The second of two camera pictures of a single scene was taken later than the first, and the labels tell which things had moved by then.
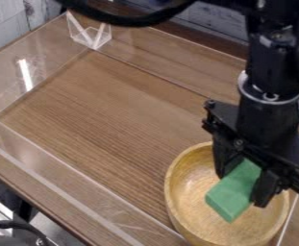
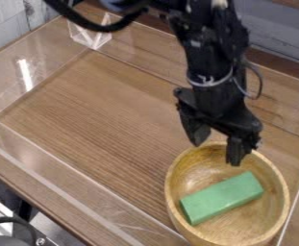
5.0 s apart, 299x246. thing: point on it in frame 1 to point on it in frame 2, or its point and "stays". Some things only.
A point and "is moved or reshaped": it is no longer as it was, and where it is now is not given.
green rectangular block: (231, 194) is moved or reshaped
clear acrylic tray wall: (85, 204) stays
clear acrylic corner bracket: (89, 36) stays
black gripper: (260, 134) to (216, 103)
